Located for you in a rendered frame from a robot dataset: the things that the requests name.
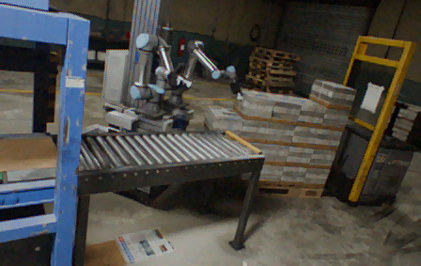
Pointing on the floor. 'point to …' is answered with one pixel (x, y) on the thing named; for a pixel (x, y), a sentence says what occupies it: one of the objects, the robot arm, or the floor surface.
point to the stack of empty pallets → (267, 67)
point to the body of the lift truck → (357, 135)
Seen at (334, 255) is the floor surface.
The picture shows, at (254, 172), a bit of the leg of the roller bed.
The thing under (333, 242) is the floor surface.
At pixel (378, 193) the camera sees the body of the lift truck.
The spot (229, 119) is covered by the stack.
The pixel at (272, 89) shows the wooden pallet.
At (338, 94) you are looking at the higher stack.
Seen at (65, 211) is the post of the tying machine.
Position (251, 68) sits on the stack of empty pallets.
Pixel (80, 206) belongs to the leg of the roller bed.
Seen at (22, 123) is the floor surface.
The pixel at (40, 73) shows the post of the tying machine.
